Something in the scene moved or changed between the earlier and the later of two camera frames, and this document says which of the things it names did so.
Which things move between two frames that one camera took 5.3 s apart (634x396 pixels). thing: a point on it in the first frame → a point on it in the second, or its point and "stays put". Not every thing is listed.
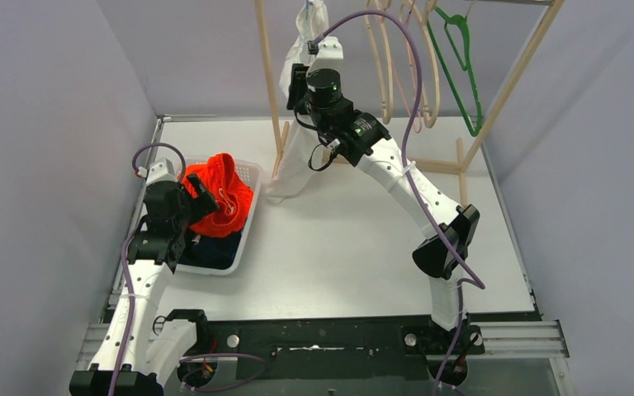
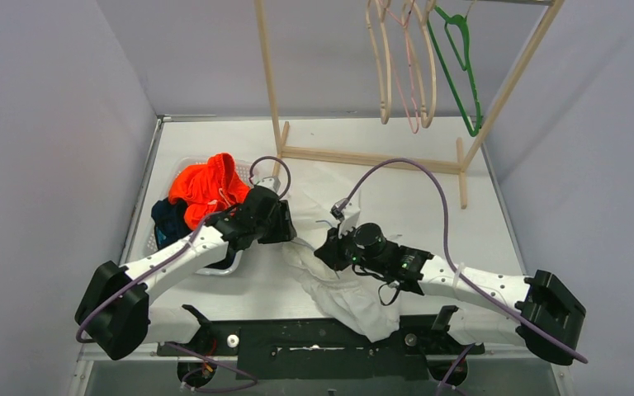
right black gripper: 299,86 → 332,251
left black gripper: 197,195 → 282,219
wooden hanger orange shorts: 382,5 stays put
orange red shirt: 234,198 stays put
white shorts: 300,164 → 365,304
